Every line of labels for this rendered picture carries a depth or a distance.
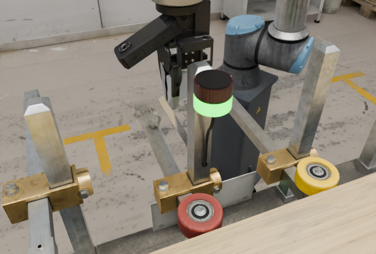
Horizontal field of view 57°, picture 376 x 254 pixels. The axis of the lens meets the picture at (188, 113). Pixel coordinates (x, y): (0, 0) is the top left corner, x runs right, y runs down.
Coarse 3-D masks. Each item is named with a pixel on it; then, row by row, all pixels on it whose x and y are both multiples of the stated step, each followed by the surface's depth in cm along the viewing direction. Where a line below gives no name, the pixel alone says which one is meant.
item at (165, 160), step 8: (136, 104) 92; (144, 104) 92; (144, 128) 86; (152, 136) 82; (160, 136) 82; (152, 144) 81; (160, 144) 80; (160, 152) 78; (168, 152) 78; (160, 160) 76; (168, 160) 76; (168, 168) 74; (176, 168) 74
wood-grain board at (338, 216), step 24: (336, 192) 63; (360, 192) 63; (264, 216) 59; (288, 216) 59; (312, 216) 59; (336, 216) 59; (360, 216) 59; (192, 240) 56; (216, 240) 56; (240, 240) 56; (264, 240) 56; (288, 240) 56; (312, 240) 56; (336, 240) 56; (360, 240) 56
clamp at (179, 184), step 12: (156, 180) 70; (168, 180) 70; (180, 180) 70; (216, 180) 71; (156, 192) 69; (168, 192) 67; (180, 192) 67; (192, 192) 69; (204, 192) 70; (216, 192) 71; (168, 204) 68
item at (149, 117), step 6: (150, 108) 88; (138, 114) 86; (144, 114) 87; (150, 114) 87; (156, 114) 88; (138, 120) 86; (144, 120) 85; (150, 120) 85; (156, 120) 86; (150, 126) 84
